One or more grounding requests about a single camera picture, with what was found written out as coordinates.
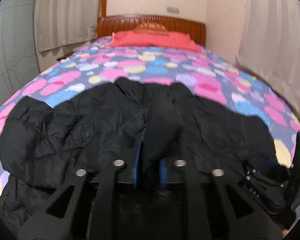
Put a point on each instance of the beige window curtain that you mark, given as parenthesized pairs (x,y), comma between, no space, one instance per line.
(60,23)

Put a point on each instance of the red pillow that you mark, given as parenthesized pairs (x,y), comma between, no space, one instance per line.
(168,39)

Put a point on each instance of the grey wall socket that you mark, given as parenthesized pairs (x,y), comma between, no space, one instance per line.
(172,10)

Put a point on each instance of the dark wooden nightstand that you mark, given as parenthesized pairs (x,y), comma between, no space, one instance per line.
(65,56)

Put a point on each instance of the cream curtain beside bed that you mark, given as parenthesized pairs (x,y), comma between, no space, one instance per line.
(270,45)

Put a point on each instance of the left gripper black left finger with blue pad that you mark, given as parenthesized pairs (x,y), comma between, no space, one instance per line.
(87,205)

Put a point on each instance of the grey patterned wardrobe door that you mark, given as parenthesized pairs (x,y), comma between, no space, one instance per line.
(18,59)

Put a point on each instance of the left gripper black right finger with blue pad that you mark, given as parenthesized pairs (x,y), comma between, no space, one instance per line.
(208,206)

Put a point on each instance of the black large jacket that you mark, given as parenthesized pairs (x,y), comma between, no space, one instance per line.
(41,146)

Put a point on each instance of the colourful polka dot bedspread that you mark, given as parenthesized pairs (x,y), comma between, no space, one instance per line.
(202,72)

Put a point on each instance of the orange patterned cushion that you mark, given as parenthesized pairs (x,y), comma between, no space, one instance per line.
(151,27)

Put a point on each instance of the brown wooden headboard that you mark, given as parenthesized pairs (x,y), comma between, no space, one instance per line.
(108,24)

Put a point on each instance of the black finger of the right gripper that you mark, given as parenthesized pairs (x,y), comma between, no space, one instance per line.
(267,189)

